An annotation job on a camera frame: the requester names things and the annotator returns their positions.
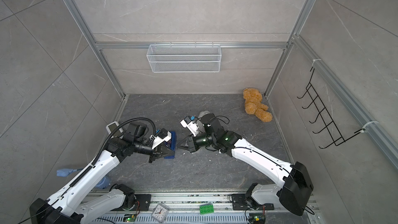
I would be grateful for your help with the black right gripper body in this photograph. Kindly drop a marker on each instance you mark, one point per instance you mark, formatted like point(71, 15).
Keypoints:
point(203, 140)

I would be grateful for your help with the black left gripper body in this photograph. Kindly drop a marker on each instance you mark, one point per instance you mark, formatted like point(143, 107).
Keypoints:
point(145, 148)

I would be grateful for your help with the blue tape dispenser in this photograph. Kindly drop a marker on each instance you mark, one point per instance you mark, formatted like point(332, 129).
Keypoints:
point(171, 144)

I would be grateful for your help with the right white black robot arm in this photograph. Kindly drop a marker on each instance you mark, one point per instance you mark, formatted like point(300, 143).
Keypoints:
point(292, 183)

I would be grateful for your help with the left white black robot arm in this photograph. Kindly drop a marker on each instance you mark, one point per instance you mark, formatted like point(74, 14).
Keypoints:
point(66, 205)

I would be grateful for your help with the white digital clock display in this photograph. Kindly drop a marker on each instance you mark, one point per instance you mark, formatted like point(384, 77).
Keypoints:
point(112, 127)

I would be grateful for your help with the brown teddy bear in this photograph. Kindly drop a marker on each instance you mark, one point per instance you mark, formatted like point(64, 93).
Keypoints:
point(254, 106)

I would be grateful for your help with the green toy brick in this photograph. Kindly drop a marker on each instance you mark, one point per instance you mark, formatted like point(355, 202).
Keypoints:
point(206, 209)

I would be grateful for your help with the small white analog clock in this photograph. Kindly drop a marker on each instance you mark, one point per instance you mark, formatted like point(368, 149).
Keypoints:
point(160, 213)

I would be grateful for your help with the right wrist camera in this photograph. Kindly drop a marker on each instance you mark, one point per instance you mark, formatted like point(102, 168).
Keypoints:
point(191, 124)

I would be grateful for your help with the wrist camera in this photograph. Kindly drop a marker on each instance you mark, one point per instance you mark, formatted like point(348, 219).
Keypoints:
point(191, 124)
point(160, 138)

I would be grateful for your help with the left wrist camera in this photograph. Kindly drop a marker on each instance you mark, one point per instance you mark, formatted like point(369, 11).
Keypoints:
point(160, 138)

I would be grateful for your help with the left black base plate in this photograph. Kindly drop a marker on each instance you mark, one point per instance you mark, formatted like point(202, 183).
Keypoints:
point(140, 201)

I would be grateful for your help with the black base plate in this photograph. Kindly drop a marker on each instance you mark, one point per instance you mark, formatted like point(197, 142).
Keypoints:
point(242, 202)
point(140, 201)

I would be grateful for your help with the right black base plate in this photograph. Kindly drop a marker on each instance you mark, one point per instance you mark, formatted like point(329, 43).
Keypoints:
point(242, 202)

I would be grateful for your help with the white wire mesh basket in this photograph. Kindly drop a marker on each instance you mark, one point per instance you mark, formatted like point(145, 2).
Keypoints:
point(184, 58)

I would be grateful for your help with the black wall hook rack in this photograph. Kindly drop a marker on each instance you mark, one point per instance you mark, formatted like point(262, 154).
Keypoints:
point(324, 116)

